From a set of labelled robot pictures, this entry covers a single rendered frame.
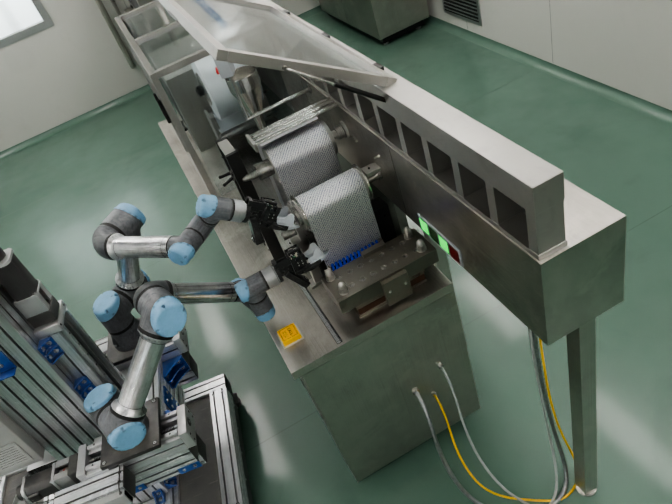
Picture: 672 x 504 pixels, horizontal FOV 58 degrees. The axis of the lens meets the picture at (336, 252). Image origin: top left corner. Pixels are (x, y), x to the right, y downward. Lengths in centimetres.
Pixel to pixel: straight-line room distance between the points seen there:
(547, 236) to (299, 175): 112
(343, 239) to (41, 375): 116
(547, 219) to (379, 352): 102
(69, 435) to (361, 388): 113
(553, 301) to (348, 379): 94
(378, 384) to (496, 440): 73
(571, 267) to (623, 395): 151
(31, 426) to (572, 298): 195
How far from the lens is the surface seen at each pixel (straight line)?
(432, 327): 232
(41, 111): 766
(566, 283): 158
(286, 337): 221
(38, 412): 253
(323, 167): 233
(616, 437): 289
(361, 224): 221
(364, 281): 214
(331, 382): 224
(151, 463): 247
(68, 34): 744
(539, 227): 143
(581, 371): 205
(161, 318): 196
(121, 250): 220
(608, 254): 163
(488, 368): 310
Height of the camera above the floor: 247
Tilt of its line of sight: 39 degrees down
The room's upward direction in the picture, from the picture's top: 21 degrees counter-clockwise
